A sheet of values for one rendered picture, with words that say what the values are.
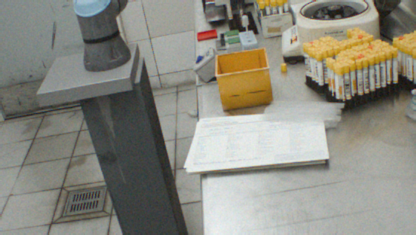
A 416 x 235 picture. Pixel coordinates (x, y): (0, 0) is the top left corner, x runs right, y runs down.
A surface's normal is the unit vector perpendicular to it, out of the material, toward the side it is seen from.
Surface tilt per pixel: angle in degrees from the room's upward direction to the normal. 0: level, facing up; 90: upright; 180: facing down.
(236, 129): 0
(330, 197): 0
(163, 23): 90
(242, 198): 0
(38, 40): 90
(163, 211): 90
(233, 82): 90
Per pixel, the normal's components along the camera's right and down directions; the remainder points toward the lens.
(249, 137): -0.17, -0.86
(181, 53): 0.03, 0.47
